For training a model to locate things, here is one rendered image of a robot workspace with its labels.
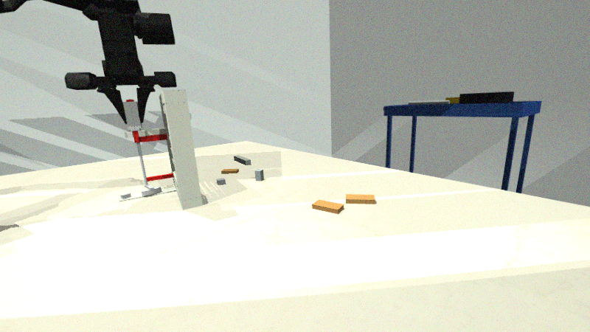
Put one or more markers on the grey barred rack door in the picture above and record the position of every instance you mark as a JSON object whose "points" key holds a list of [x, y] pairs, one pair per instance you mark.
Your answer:
{"points": [[178, 133]]}

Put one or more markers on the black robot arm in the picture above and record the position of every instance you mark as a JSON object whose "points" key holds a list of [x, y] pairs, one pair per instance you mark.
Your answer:
{"points": [[118, 20]]}

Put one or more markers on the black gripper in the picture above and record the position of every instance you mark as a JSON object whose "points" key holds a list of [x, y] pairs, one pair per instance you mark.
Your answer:
{"points": [[122, 62]]}

